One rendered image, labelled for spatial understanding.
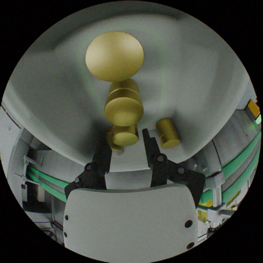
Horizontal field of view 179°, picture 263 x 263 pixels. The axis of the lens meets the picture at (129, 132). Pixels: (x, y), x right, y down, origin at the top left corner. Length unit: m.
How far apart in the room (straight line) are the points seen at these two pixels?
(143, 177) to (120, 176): 0.05
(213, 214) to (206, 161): 0.09
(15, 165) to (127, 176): 0.71
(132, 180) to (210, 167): 0.16
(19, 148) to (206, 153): 0.83
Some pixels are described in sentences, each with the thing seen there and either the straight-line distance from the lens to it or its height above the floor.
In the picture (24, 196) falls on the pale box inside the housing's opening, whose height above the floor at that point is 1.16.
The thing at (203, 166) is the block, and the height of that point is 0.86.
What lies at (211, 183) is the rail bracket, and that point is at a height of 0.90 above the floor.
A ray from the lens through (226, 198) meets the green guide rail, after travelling 0.22.
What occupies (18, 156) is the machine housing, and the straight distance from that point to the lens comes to 0.73.
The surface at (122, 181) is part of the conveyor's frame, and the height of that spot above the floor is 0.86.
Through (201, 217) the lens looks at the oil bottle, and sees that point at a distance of 0.36.
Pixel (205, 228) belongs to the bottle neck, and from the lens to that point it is 0.41.
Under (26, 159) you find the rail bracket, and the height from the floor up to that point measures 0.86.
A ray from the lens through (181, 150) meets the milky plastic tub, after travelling 0.15.
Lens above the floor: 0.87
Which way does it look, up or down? 35 degrees down
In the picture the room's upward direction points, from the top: 177 degrees clockwise
